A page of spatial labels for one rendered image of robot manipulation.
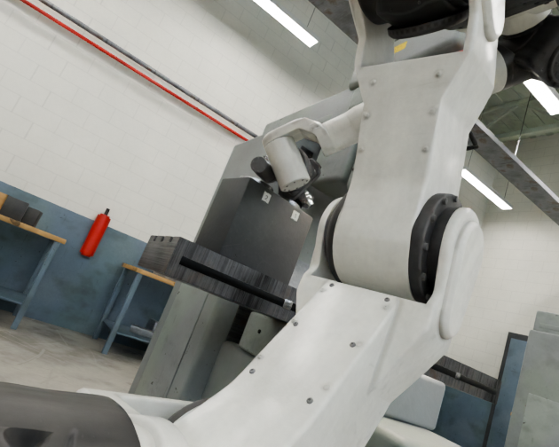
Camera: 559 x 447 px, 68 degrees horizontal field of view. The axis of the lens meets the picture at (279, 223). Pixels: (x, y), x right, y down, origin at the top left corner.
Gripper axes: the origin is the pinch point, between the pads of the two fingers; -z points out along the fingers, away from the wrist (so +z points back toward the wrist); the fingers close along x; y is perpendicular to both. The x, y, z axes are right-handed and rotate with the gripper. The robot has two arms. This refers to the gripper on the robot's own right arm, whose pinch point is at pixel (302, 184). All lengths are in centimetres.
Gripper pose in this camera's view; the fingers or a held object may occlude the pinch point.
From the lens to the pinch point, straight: 109.4
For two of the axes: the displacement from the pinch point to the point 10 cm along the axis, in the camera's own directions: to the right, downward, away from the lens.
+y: -6.7, -7.1, 2.4
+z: -2.1, -1.4, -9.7
